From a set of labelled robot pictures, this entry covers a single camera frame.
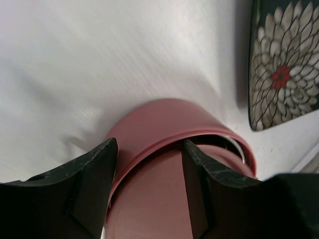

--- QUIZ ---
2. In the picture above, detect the black floral rectangular plate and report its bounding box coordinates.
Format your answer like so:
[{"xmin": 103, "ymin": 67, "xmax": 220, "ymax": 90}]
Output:
[{"xmin": 248, "ymin": 0, "xmax": 319, "ymax": 131}]

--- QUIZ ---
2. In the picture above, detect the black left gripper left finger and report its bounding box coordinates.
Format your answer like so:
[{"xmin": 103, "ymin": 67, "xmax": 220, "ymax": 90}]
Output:
[{"xmin": 0, "ymin": 138, "xmax": 118, "ymax": 239}]

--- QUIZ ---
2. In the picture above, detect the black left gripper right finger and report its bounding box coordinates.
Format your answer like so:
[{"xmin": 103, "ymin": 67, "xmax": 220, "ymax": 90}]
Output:
[{"xmin": 181, "ymin": 140, "xmax": 319, "ymax": 239}]

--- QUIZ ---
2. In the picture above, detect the pink lunch bowl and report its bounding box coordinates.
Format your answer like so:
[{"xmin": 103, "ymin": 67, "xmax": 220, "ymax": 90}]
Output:
[{"xmin": 104, "ymin": 99, "xmax": 256, "ymax": 239}]

